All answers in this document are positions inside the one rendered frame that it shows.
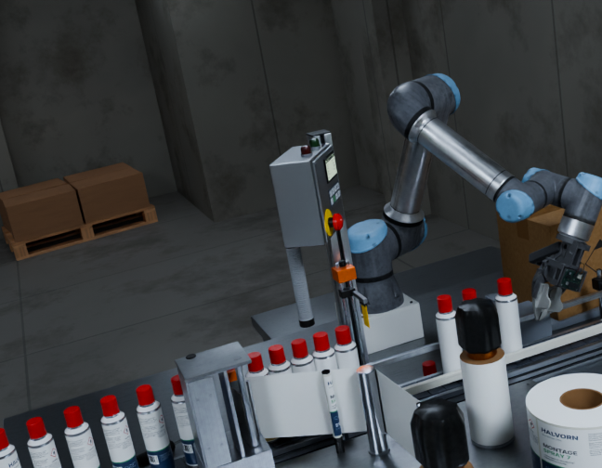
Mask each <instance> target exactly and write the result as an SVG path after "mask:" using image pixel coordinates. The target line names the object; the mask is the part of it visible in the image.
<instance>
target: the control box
mask: <svg viewBox="0 0 602 468"><path fill-rule="evenodd" d="M301 147H302V146H297V147H291V148H290V149H288V150H287V151H286V152H285V153H283V155H282V156H280V157H279V158H278V159H277V160H275V161H274V162H273V163H271V164H270V165H269V169H270V174H271V179H272V184H273V188H274V194H275V199H276V203H277V208H278V214H279V219H280V223H281V233H282V237H283V242H284V247H285V248H292V247H304V246H316V245H324V244H325V243H326V242H327V241H328V240H329V239H330V238H331V237H332V236H333V234H334V233H335V232H336V230H334V228H333V227H329V226H328V218H329V217H333V216H334V214H337V213H339V214H340V215H342V217H343V222H344V220H345V215H344V209H343V203H342V198H341V197H340V199H339V200H338V201H337V202H336V203H335V204H334V206H333V207H332V208H331V204H330V198H329V192H328V190H329V189H330V188H331V187H332V186H333V185H334V183H335V182H336V181H337V180H338V176H337V175H336V176H335V178H334V179H333V180H332V181H331V182H330V183H329V184H327V179H326V174H325V168H324V162H323V159H324V158H325V157H326V156H327V155H328V154H329V153H330V152H331V151H332V150H334V148H333V145H331V146H330V144H329V143H326V144H324V143H323V144H321V147H320V148H319V149H312V150H311V151H312V155H310V156H307V157H301V155H300V154H301Z"/></svg>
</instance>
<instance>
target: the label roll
mask: <svg viewBox="0 0 602 468"><path fill-rule="evenodd" d="M526 408H527V415H528V424H529V432H530V448H531V457H532V465H533V468H602V374H596V373H572V374H566V375H560V376H557V377H553V378H550V379H548V380H545V381H543V382H541V383H538V384H537V385H535V386H534V387H533V388H531V390H530V391H529V392H528V394H527V396H526Z"/></svg>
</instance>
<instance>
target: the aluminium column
mask: <svg viewBox="0 0 602 468"><path fill-rule="evenodd" d="M306 135H307V140H308V145H309V140H310V139H311V138H313V137H316V138H317V139H318V140H319V142H320V144H323V143H324V144H326V143H329V144H330V146H331V145H333V141H332V135H331V131H328V130H325V129H322V130H319V131H314V132H310V133H306ZM343 223H344V224H343V227H342V228H341V230H337V231H336V232H335V233H334V234H333V236H332V237H331V238H330V239H329V240H328V241H327V242H326V243H325V245H326V251H327V255H328V261H329V267H330V271H331V277H332V283H333V287H334V298H335V302H336V308H337V314H338V318H339V324H340V326H341V325H346V320H345V314H344V308H343V303H342V298H341V297H340V296H339V291H338V290H340V287H339V283H338V282H337V281H336V280H334V279H333V273H332V267H336V265H335V263H338V262H339V261H340V260H345V261H346V260H348V262H349V263H350V264H351V265H352V266H353V262H352V257H351V251H350V246H349V240H348V235H347V224H346V219H345V220H344V222H343ZM352 283H353V287H354V288H355V290H356V291H358V290H357V284H356V280H355V279H353V280H352ZM346 299H347V310H348V315H349V320H350V326H351V331H352V337H353V342H355V343H356V344H357V349H358V355H359V361H360V366H361V365H362V364H361V358H360V348H359V342H358V336H357V331H356V326H355V320H354V315H353V309H352V304H351V298H350V297H348V298H346ZM355 300H356V306H357V311H358V317H359V323H360V333H361V338H362V343H363V349H364V355H365V360H366V364H368V363H370V362H369V357H368V351H367V345H366V340H365V334H364V329H363V323H362V317H361V312H360V301H359V299H358V298H356V297H355Z"/></svg>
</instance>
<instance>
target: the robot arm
mask: <svg viewBox="0 0 602 468"><path fill-rule="evenodd" d="M460 100H461V98H460V92H459V89H458V87H457V86H456V83H455V82H454V81H453V79H451V78H450V77H449V76H447V75H445V74H442V73H434V74H428V75H426V76H424V77H421V78H418V79H415V80H412V81H409V82H406V83H403V84H400V85H398V86H397V87H396V88H394V90H393V91H392V92H391V94H390V95H389V98H388V101H387V105H386V108H387V114H388V117H389V120H390V122H391V123H392V124H393V125H394V127H395V128H396V129H397V130H398V131H399V132H400V133H401V134H402V135H403V136H404V137H405V138H404V142H403V147H402V152H401V155H400V160H399V168H398V171H397V176H396V181H395V185H394V189H393V193H392V198H391V202H389V203H387V204H386V205H385V207H384V211H383V215H382V219H369V220H365V221H363V222H359V223H357V224H355V225H353V226H352V227H350V228H349V229H348V231H347V235H348V240H349V246H350V251H351V257H352V262H353V266H354V267H355V269H356V275H357V278H356V284H357V290H358V292H359V293H360V294H362V295H363V296H364V297H366V298H367V300H368V303H366V304H367V312H368V314H379V313H384V312H387V311H390V310H393V309H395V308H397V307H399V306H401V305H402V304H403V302H404V298H403V292H402V290H401V288H400V286H399V284H398V282H397V280H396V278H395V277H394V273H393V266H392V260H394V259H396V258H398V257H400V256H402V255H404V254H405V253H407V252H410V251H412V250H414V249H416V248H417V247H418V246H419V245H420V244H422V243H423V241H424V240H425V237H426V234H427V223H426V222H425V217H424V215H425V214H424V212H423V210H422V209H421V205H422V200H423V197H424V193H425V186H426V182H427V178H428V174H429V170H430V166H431V163H432V159H433V155H435V156H436V157H438V158H439V159H440V160H441V161H443V162H444V163H446V164H447V165H448V166H449V167H450V168H451V169H452V170H454V171H455V172H456V173H457V174H459V175H460V176H461V177H463V178H464V179H465V180H467V181H468V182H469V183H470V184H472V185H473V186H474V187H476V188H477V189H478V190H480V191H481V192H482V193H484V194H485V195H486V196H487V197H489V198H490V199H491V200H492V201H494V202H496V211H497V212H498V214H499V216H500V217H501V218H502V219H503V220H504V221H506V222H509V223H516V222H519V221H522V220H524V219H527V218H529V217H530V216H531V215H533V214H534V213H536V212H538V211H540V210H541V209H543V208H544V207H546V206H547V205H549V204H551V205H554V206H557V207H560V208H563V209H565V212H564V214H563V216H562V218H561V221H560V224H559V226H558V229H557V231H558V232H559V233H557V234H556V239H559V240H561V241H562V242H561V241H558V242H555V243H553V244H551V245H549V246H546V247H544V248H542V249H540V250H538V251H536V252H533V253H530V255H529V262H530V263H532V264H534V265H537V266H540V267H539V268H537V271H536V273H535V275H534V277H533V280H532V284H531V297H532V307H533V313H534V317H535V319H537V320H542V319H543V318H545V317H546V316H547V315H548V313H549V312H560V311H561V310H562V309H563V304H562V302H561V300H560V298H561V295H562V294H563V293H564V292H565V290H571V291H574V292H580V291H581V289H582V285H583V283H584V280H585V277H586V275H587V271H585V270H584V264H583V268H581V267H580V264H582V262H581V261H582V256H583V254H584V251H588V252H589V250H590V248H591V246H590V245H587V243H586V241H589V239H590V237H591V234H592V231H593V228H594V226H595V222H596V220H597V218H598V215H599V212H600V210H601V207H602V178H601V177H599V176H596V175H590V174H586V173H583V172H581V173H579V174H578V176H577V177H576V179H575V178H570V177H567V176H564V175H559V174H556V173H553V172H550V171H548V170H545V169H539V168H531V169H529V170H528V171H527V173H526V174H525V175H524V176H523V178H522V181H520V180H518V179H517V178H515V177H514V176H513V175H511V174H510V173H509V172H508V171H506V170H505V169H504V168H503V167H502V166H501V165H499V164H498V163H497V162H495V161H494V160H492V159H491V158H490V157H488V156H487V155H486V154H484V153H483V152H482V151H480V150H479V149H477V148H476V147H475V146H474V145H472V144H471V143H470V142H468V141H467V140H466V139H464V138H463V137H462V136H460V135H459V134H457V133H456V132H455V131H453V130H452V129H451V128H450V127H449V126H448V125H447V122H448V118H449V115H452V114H453V113H454V112H455V111H456V110H457V109H458V107H459V105H460ZM572 218H573V219H572ZM575 219H576V220H575ZM578 220H579V221H578ZM581 221H582V222H581ZM586 223H587V224H586ZM589 224H590V225H589ZM548 281H549V282H550V284H553V285H555V286H552V287H550V286H549V284H548V283H546V282H548ZM580 285H581V286H580Z"/></svg>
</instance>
